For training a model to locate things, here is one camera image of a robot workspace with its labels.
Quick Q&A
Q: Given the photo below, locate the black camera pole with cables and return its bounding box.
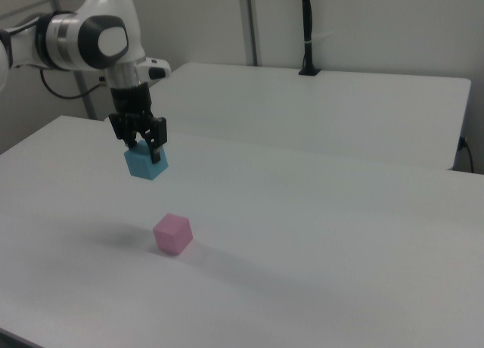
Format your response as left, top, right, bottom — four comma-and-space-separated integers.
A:
298, 0, 323, 77

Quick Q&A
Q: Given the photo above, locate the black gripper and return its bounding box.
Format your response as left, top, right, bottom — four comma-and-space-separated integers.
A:
108, 83, 169, 165

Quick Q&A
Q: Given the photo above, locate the white cable tie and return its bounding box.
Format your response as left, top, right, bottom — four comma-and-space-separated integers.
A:
303, 31, 334, 46

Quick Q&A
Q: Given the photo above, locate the black wall cable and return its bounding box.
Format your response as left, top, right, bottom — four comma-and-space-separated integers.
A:
461, 136, 476, 173

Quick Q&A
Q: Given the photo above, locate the blue cube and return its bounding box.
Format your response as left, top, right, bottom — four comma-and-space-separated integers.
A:
123, 138, 170, 182

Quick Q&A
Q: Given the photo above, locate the pink cube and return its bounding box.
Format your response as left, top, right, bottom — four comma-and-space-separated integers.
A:
152, 212, 194, 256

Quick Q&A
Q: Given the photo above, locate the white rectangular table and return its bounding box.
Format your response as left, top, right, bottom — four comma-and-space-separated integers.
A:
103, 62, 473, 172

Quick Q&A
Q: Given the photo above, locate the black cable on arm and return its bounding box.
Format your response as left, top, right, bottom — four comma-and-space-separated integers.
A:
39, 70, 107, 100

